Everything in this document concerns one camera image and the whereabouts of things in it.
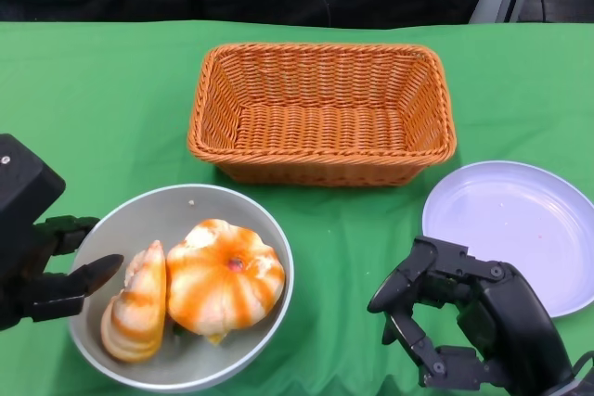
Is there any grey-green bowl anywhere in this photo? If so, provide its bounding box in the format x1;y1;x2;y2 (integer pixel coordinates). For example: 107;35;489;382
68;184;295;381

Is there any orange wicker basket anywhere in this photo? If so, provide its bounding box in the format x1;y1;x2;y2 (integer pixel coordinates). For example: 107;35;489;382
187;42;458;187

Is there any lavender plate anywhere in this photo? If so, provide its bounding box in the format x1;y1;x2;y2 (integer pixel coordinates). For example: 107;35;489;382
420;160;594;319

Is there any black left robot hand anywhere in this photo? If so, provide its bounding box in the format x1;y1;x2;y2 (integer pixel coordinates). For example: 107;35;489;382
0;215;125;333

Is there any round orange striped bread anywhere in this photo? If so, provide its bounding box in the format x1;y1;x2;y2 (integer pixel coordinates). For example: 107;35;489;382
165;218;287;336

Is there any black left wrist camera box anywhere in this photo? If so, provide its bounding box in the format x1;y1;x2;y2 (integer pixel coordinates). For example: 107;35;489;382
0;134;66;249

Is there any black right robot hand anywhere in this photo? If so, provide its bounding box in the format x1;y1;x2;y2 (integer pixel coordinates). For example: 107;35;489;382
367;235;576;396

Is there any green tablecloth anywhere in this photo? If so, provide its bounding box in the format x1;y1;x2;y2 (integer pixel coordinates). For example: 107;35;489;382
0;19;594;396

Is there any shell shaped orange striped bread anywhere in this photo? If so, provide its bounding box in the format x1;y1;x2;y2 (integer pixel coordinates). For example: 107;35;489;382
100;240;167;364

